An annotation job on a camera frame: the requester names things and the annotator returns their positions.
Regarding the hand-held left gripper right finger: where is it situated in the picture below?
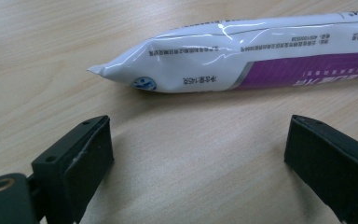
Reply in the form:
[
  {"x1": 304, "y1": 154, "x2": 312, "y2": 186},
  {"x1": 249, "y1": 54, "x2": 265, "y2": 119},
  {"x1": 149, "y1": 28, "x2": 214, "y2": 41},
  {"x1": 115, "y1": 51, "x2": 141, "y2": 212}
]
[{"x1": 283, "y1": 114, "x2": 358, "y2": 224}]

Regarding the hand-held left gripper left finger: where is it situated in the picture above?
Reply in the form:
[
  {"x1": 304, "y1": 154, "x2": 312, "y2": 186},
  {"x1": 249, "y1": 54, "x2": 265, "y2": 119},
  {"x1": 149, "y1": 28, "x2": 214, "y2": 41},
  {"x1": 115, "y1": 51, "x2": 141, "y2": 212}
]
[{"x1": 31, "y1": 115, "x2": 116, "y2": 224}]

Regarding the white and purple toothpaste tube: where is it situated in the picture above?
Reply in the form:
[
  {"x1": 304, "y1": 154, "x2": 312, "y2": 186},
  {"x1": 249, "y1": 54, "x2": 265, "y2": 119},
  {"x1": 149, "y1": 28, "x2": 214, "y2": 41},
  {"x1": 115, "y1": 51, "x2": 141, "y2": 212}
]
[{"x1": 87, "y1": 10, "x2": 358, "y2": 94}]

